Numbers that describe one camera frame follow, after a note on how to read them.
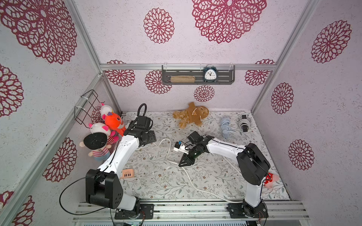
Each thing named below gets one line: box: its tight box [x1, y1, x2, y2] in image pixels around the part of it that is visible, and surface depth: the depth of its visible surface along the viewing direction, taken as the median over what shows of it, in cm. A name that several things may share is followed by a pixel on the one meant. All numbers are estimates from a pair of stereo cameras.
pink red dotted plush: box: [263, 172, 280, 189], surface depth 81 cm
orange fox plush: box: [101, 111, 127, 137], surface depth 89 cm
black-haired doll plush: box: [79, 132, 112, 162], surface depth 79 cm
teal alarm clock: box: [202, 64, 218, 83], surface depth 92 cm
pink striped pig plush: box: [89, 122, 119, 146], surface depth 86 cm
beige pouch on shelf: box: [170, 75, 196, 83], surface depth 91 cm
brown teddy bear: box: [172, 101, 210, 129], surface depth 112 cm
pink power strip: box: [120, 168, 135, 179], surface depth 85 cm
